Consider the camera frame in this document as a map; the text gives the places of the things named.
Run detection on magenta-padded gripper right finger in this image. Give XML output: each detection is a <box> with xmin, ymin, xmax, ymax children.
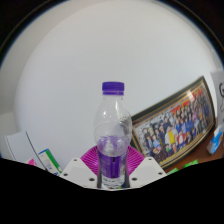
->
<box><xmin>126</xmin><ymin>145</ymin><xmax>168</xmax><ymax>190</ymax></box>

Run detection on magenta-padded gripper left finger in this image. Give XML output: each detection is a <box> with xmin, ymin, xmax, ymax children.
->
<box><xmin>59</xmin><ymin>145</ymin><xmax>100</xmax><ymax>188</ymax></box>

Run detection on clear purple-capped water bottle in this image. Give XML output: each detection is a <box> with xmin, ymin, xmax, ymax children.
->
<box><xmin>93</xmin><ymin>81</ymin><xmax>133</xmax><ymax>190</ymax></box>

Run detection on green packet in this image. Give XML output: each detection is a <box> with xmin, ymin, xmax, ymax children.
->
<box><xmin>166</xmin><ymin>167</ymin><xmax>180</xmax><ymax>175</ymax></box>
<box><xmin>183</xmin><ymin>159</ymin><xmax>199</xmax><ymax>168</ymax></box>

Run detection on framed group picture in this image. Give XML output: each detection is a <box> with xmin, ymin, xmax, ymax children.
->
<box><xmin>130</xmin><ymin>75</ymin><xmax>217</xmax><ymax>170</ymax></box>

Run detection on white cabinet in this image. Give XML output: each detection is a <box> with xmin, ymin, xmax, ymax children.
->
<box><xmin>4</xmin><ymin>130</ymin><xmax>44</xmax><ymax>169</ymax></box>

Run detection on white paper gift bag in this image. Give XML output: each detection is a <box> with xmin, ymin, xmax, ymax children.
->
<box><xmin>209</xmin><ymin>69</ymin><xmax>224</xmax><ymax>116</ymax></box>

